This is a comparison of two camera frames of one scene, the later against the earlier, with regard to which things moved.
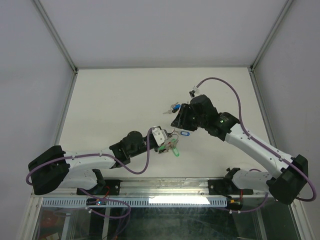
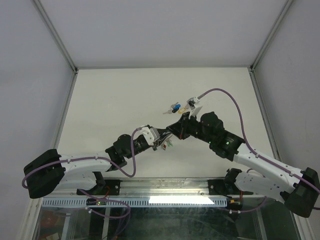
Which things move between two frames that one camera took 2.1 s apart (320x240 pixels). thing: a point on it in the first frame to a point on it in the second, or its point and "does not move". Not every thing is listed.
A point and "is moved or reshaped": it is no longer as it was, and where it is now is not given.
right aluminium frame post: [269, 38] does not move
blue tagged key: [175, 106] does not move
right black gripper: [180, 121] to [179, 128]
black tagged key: [171, 111] does not move
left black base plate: [112, 187] does not move
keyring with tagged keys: [169, 145] is moved or reshaped
